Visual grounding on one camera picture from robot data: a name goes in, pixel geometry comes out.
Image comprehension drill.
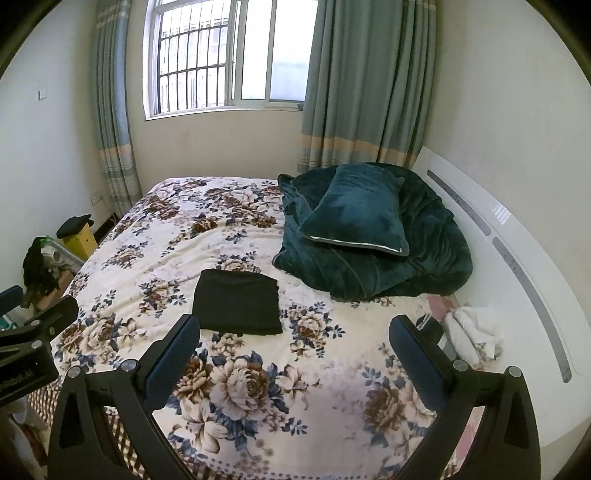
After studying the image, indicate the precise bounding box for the teal velvet pillow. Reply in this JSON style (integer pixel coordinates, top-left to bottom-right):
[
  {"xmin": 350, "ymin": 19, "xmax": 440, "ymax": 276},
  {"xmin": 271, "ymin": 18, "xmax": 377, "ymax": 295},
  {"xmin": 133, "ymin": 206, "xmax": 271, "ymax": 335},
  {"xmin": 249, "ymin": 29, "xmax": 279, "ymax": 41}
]
[{"xmin": 298, "ymin": 164, "xmax": 411, "ymax": 258}]

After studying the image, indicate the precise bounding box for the brown cardboard box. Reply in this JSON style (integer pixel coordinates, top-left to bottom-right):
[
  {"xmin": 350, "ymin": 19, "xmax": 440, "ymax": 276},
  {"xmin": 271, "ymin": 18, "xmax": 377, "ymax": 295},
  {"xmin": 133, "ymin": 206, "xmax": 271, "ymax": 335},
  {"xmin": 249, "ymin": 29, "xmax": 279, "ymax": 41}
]
[{"xmin": 34, "ymin": 271, "xmax": 75, "ymax": 311}]

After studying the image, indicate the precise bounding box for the black knit garment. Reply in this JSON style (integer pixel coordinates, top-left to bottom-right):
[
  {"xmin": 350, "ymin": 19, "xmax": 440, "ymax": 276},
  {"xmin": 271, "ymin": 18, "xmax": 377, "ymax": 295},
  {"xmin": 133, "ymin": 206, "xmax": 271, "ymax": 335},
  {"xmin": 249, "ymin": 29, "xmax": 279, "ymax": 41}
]
[{"xmin": 191, "ymin": 269, "xmax": 283, "ymax": 336}]

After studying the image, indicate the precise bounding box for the barred window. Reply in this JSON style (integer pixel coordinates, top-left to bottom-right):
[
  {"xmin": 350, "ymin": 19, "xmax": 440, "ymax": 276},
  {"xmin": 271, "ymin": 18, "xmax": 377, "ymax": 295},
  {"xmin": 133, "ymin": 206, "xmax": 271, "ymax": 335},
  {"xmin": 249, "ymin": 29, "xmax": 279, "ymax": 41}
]
[{"xmin": 143, "ymin": 0, "xmax": 320, "ymax": 122}]

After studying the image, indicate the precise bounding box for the small black cloth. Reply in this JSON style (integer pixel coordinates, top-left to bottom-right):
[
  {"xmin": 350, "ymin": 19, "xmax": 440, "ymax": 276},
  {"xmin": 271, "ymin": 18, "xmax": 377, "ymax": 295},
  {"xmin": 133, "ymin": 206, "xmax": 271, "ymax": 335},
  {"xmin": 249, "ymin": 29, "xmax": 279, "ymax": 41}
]
[{"xmin": 56, "ymin": 215, "xmax": 95, "ymax": 238}]

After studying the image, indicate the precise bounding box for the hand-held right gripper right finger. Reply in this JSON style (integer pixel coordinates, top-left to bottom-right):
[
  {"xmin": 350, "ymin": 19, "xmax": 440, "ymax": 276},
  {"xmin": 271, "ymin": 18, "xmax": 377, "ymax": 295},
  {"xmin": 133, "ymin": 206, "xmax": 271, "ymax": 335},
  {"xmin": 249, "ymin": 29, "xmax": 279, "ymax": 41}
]
[{"xmin": 389, "ymin": 315, "xmax": 542, "ymax": 480}]

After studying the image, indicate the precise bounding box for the crumpled white cloth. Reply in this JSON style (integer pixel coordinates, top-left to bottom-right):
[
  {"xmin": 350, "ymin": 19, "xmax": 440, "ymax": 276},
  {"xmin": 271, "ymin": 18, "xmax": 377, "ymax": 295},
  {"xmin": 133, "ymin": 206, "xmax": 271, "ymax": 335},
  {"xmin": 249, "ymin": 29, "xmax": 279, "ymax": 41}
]
[{"xmin": 444, "ymin": 305, "xmax": 505, "ymax": 368}]

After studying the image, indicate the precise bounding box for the floral printed blanket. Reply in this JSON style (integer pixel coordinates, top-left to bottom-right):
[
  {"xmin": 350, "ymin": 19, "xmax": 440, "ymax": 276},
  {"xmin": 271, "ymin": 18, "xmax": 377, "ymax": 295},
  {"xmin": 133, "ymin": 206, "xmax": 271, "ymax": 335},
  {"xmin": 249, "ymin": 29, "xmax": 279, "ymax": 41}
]
[{"xmin": 48, "ymin": 176, "xmax": 462, "ymax": 480}]

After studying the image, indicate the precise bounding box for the white plastic container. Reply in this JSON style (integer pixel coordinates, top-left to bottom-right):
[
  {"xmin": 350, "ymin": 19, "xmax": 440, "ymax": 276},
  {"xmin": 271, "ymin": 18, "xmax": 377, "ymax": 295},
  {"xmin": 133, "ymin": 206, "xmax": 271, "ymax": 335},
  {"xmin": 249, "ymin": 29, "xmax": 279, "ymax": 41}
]
[{"xmin": 45, "ymin": 244, "xmax": 85, "ymax": 279}]

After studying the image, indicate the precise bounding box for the teal velvet blanket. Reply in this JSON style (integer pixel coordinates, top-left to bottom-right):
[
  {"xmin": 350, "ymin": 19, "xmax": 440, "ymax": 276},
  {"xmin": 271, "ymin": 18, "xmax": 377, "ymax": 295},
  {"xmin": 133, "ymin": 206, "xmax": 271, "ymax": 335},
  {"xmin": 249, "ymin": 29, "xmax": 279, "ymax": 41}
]
[{"xmin": 272, "ymin": 161, "xmax": 474, "ymax": 301}]

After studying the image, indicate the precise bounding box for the wide grey-blue curtain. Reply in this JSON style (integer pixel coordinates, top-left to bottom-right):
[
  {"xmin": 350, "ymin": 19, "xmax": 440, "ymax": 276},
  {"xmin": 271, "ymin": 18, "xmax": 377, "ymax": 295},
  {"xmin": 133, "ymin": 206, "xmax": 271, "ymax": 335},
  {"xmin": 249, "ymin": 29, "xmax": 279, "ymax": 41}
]
[{"xmin": 295, "ymin": 0, "xmax": 437, "ymax": 172}]

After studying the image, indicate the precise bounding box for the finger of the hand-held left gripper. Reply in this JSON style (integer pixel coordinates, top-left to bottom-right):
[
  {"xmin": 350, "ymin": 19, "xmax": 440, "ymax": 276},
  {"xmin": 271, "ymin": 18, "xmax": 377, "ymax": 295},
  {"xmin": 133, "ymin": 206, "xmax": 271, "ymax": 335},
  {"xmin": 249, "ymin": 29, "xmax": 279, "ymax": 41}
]
[
  {"xmin": 0, "ymin": 295, "xmax": 80, "ymax": 346},
  {"xmin": 0, "ymin": 285, "xmax": 25, "ymax": 315}
]

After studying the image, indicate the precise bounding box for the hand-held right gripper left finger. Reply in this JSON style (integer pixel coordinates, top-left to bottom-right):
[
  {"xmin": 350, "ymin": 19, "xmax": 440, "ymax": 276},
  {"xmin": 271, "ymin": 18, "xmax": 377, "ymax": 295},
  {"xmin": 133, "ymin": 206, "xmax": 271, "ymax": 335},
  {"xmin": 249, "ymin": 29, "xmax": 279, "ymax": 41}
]
[{"xmin": 47, "ymin": 314, "xmax": 201, "ymax": 480}]

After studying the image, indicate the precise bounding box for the white headboard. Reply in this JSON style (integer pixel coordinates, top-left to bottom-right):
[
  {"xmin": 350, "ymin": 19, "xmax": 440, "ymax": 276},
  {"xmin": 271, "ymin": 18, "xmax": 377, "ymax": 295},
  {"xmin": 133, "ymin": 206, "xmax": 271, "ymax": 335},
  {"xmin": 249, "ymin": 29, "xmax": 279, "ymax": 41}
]
[{"xmin": 411, "ymin": 145, "xmax": 589, "ymax": 448}]

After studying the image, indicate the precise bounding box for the yellow box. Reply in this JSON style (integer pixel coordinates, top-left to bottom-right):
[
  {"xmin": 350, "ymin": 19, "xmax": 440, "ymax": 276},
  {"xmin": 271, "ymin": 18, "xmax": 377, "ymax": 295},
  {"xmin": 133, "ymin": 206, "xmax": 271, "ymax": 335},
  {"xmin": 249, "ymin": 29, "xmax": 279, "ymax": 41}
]
[{"xmin": 62, "ymin": 224, "xmax": 98, "ymax": 262}]

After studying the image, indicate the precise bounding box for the narrow grey-blue curtain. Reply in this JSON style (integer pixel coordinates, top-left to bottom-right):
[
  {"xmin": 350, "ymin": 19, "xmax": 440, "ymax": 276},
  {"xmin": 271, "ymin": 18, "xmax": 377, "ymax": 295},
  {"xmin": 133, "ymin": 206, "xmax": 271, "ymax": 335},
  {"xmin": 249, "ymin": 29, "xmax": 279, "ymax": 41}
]
[{"xmin": 90, "ymin": 0, "xmax": 143, "ymax": 217}]

